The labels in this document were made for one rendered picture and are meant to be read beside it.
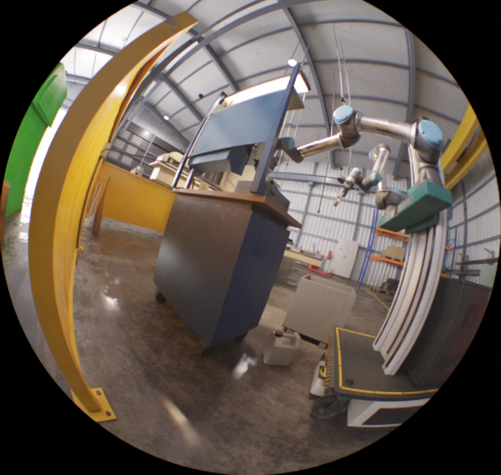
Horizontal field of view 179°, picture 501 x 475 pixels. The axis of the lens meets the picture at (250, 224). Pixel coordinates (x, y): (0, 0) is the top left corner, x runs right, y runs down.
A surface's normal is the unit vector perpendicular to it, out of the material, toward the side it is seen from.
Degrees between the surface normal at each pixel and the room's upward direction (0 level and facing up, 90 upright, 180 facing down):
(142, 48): 90
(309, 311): 90
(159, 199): 90
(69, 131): 90
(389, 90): 169
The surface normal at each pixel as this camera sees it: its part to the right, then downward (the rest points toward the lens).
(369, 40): -0.40, 0.89
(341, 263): -0.51, -0.22
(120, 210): 0.80, 0.21
